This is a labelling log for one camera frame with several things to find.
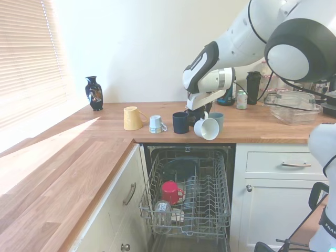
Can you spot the black shaker bottle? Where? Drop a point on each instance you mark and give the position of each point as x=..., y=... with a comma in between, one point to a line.
x=253, y=89

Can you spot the clear ribbed drinking glass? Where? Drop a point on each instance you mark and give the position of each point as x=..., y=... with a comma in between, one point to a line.
x=162, y=215

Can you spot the white ceramic cup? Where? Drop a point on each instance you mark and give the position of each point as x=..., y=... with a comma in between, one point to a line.
x=177, y=214

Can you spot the red enamel mug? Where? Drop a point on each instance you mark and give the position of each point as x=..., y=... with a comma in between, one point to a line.
x=169, y=191

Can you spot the small white blue cup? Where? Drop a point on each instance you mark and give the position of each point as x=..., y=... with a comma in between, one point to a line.
x=155, y=124

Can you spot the beige window blind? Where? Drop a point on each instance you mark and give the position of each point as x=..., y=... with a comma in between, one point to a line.
x=26, y=60

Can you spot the metal cabinet knob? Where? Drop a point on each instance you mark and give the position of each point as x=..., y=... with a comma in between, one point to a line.
x=125, y=247
x=249, y=188

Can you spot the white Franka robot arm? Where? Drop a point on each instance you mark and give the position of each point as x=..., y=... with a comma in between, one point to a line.
x=288, y=39

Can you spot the navy blue mug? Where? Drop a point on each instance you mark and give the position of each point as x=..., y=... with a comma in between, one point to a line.
x=180, y=123

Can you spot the clear plastic food container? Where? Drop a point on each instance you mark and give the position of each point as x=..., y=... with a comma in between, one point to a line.
x=294, y=110

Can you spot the dark blue plate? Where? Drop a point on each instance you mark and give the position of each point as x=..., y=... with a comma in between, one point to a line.
x=181, y=166

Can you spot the yellow mug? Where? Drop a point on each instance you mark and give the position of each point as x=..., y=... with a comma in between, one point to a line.
x=132, y=119

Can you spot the green white soda can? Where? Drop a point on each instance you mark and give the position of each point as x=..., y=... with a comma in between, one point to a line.
x=241, y=99

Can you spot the black countertop appliance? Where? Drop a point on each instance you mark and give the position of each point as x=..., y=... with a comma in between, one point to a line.
x=329, y=105

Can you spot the white IKEA mug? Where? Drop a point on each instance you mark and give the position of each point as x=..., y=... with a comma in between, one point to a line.
x=207, y=128

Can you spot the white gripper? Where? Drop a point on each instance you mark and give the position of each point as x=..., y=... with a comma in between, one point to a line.
x=202, y=101

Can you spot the grey blue mug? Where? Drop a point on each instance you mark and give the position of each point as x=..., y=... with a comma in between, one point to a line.
x=220, y=120

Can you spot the white kitchen cabinet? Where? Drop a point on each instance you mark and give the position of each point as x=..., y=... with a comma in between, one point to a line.
x=267, y=210
x=115, y=210

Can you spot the dark blue painted vase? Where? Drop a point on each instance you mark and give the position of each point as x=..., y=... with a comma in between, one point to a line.
x=94, y=93

